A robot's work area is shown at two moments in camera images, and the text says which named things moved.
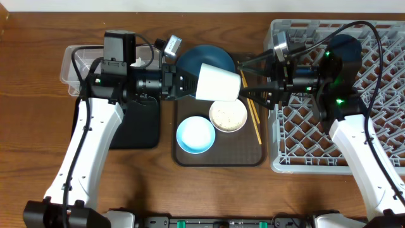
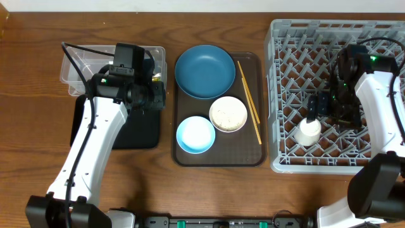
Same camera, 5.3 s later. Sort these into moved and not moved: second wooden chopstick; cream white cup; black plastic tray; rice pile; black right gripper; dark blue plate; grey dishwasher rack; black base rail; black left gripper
Moved: black left gripper; black right gripper; cream white cup
Not moved: rice pile; black plastic tray; second wooden chopstick; grey dishwasher rack; black base rail; dark blue plate
